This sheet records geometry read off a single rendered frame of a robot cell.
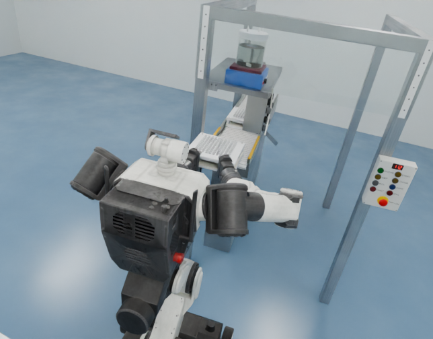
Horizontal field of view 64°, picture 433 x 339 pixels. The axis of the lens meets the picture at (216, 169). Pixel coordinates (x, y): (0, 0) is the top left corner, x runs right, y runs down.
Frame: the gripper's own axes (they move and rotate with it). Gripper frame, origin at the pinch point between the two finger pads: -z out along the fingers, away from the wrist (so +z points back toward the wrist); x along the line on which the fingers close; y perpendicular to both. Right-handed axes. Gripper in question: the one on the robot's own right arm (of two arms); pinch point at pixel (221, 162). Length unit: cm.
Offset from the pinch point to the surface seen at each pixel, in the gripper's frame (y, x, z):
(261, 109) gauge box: 28.5, -13.6, -28.3
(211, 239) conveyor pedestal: 17, 97, -48
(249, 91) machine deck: 21.9, -21.5, -32.6
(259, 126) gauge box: 28.9, -3.7, -27.8
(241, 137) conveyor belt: 35, 22, -65
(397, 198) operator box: 86, 13, 23
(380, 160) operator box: 74, -5, 15
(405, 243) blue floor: 180, 107, -27
